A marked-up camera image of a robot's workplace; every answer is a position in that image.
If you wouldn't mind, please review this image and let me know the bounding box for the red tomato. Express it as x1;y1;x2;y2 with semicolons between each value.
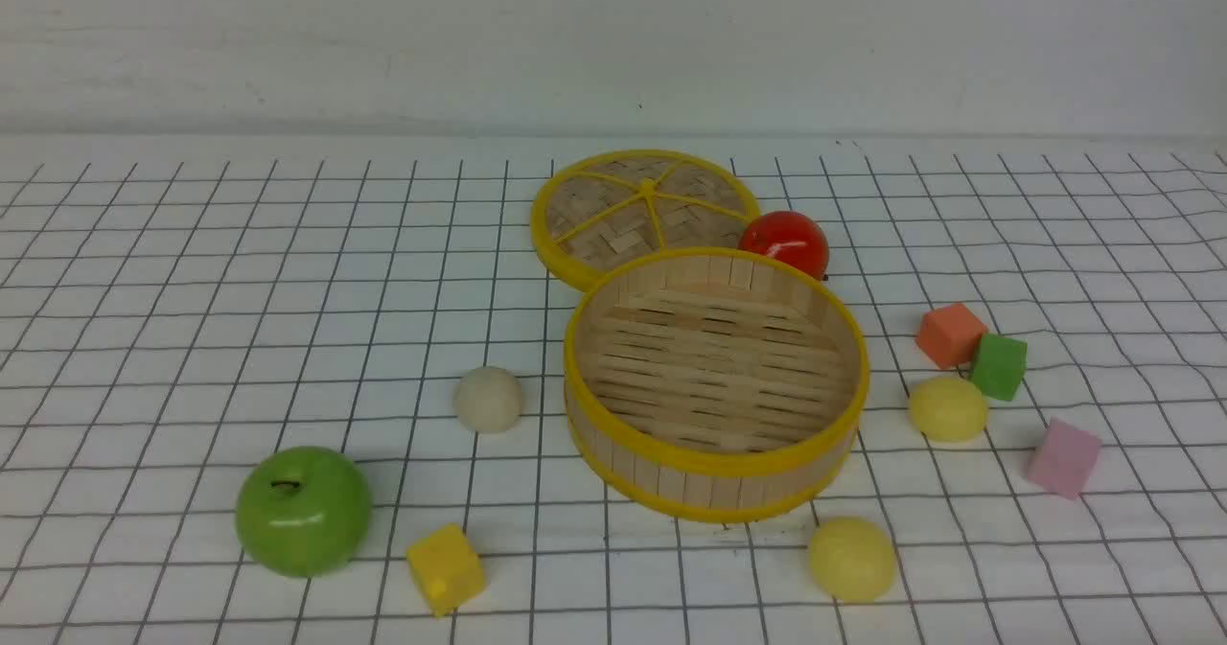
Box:
739;210;831;281

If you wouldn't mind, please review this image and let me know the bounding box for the bamboo steamer tray yellow rim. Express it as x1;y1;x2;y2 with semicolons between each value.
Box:
564;246;870;524

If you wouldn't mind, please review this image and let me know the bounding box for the yellow cube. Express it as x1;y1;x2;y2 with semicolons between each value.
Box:
406;524;487;618

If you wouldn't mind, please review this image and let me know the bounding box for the white grid tablecloth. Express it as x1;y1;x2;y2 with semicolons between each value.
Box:
1;137;1226;644

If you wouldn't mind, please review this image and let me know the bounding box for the green apple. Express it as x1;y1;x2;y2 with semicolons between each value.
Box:
234;446;373;578

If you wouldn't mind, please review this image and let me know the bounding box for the white bun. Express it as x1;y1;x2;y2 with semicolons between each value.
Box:
452;365;524;435

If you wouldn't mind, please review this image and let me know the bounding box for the orange cube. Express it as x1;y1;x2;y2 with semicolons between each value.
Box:
915;303;987;369

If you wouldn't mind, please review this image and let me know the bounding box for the yellow bun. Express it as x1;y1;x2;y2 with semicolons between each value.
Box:
908;376;989;443
807;516;898;603

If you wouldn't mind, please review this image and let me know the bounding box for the pink cube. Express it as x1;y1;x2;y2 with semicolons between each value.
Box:
1025;419;1101;500

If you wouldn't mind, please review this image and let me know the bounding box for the bamboo steamer lid yellow rim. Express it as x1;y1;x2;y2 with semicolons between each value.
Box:
529;150;761;292

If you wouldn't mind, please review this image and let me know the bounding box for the green cube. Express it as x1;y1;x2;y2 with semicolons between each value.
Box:
969;334;1029;402

